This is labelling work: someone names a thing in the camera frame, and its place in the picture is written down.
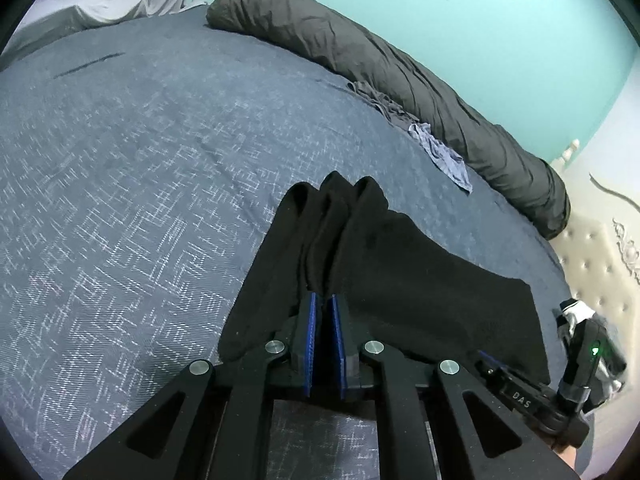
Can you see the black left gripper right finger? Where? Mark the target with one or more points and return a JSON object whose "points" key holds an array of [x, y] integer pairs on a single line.
{"points": [[436, 421]]}

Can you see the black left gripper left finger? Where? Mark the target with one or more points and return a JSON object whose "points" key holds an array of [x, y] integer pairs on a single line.
{"points": [[210, 421]]}

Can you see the black garment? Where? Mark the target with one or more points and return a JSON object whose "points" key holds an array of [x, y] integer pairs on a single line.
{"points": [[344, 239]]}

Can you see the cream tufted headboard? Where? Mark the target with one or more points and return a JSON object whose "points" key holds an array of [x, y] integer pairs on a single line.
{"points": [[599, 248]]}

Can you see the small light blue cloth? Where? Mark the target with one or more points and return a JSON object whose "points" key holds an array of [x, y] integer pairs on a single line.
{"points": [[442, 156]]}

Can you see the blue patterned bed sheet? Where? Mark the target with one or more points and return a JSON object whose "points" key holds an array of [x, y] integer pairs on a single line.
{"points": [[141, 166]]}

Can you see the dark grey rolled duvet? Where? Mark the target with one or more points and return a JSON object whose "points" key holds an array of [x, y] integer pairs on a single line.
{"points": [[392, 78]]}

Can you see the light grey pillow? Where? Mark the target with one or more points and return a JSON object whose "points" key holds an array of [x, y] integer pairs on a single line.
{"points": [[49, 20]]}

